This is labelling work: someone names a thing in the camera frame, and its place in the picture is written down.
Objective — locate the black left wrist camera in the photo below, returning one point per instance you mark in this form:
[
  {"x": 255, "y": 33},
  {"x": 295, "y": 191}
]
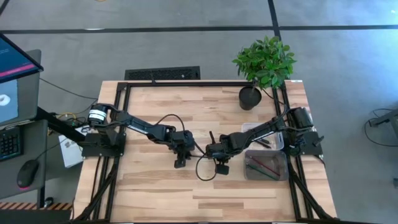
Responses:
[{"x": 179, "y": 163}]

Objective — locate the white corner label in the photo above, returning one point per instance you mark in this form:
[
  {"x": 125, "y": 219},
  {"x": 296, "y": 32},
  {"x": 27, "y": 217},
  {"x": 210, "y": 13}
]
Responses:
[{"x": 297, "y": 81}]

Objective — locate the black-grip pen with chrome tip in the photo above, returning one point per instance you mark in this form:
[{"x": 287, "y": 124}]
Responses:
[{"x": 265, "y": 141}]

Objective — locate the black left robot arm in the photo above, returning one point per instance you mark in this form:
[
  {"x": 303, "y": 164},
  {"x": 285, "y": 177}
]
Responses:
[{"x": 136, "y": 124}]

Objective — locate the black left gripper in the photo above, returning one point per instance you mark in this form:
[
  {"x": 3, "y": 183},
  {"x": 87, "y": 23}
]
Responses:
[{"x": 183, "y": 141}]

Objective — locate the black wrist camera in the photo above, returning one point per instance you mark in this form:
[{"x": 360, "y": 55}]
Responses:
[
  {"x": 222, "y": 169},
  {"x": 179, "y": 163}
]

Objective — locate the grey plastic container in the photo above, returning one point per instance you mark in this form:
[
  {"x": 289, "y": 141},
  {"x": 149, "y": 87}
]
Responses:
[{"x": 273, "y": 158}]

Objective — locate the hazard striped dark platform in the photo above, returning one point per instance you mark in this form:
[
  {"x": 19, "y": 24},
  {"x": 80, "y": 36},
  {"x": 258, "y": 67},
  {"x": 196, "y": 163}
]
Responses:
[{"x": 31, "y": 206}]

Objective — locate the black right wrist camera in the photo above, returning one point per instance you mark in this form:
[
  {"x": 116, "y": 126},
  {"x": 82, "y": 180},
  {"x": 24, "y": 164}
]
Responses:
[{"x": 222, "y": 169}]

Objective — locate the grey monitor with light screen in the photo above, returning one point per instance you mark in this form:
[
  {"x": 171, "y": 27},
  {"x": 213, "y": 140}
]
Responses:
[{"x": 29, "y": 99}]

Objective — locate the black floor vent grille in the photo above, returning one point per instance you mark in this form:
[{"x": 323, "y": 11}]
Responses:
[{"x": 161, "y": 73}]

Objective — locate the grey side desk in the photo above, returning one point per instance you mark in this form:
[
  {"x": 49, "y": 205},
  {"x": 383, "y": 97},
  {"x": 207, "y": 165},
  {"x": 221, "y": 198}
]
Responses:
[{"x": 34, "y": 149}]

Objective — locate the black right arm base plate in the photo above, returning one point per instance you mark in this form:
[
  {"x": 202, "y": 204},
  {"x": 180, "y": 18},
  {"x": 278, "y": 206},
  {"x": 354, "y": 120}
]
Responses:
[{"x": 312, "y": 143}]

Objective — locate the green leafy plant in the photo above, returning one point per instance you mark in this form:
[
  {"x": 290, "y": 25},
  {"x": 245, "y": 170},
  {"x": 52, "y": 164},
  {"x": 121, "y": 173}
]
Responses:
[{"x": 264, "y": 62}]

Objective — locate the black aluminium table frame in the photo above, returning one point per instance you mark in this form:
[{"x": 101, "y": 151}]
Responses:
[{"x": 186, "y": 84}]

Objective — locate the black computer mouse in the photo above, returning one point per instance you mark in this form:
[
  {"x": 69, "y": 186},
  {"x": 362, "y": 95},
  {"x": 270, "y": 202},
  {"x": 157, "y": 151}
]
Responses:
[{"x": 27, "y": 174}]

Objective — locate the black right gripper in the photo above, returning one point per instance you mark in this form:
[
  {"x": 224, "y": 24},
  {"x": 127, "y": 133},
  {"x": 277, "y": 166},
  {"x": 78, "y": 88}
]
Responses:
[{"x": 219, "y": 151}]

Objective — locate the black keyboard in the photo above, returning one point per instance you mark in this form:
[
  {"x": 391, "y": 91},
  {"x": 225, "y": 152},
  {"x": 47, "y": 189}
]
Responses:
[{"x": 9, "y": 144}]

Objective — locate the black plant pot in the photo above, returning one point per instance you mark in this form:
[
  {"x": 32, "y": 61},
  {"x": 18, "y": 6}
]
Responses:
[{"x": 248, "y": 101}]

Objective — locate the white printed box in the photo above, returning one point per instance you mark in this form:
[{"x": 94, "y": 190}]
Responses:
[{"x": 70, "y": 155}]

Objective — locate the clear plastic container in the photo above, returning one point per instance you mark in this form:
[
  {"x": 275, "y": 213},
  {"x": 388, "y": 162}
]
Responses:
[{"x": 248, "y": 127}]

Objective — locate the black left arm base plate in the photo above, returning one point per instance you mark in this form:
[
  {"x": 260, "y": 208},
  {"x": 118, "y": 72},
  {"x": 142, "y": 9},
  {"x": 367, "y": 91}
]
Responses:
[{"x": 102, "y": 151}]

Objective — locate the desk caster wheel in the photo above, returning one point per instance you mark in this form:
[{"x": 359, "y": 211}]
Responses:
[{"x": 48, "y": 202}]

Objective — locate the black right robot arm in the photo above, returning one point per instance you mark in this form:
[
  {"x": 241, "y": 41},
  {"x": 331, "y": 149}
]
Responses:
[{"x": 248, "y": 137}]

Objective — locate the green pencil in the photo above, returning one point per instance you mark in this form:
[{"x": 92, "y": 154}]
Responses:
[{"x": 261, "y": 172}]

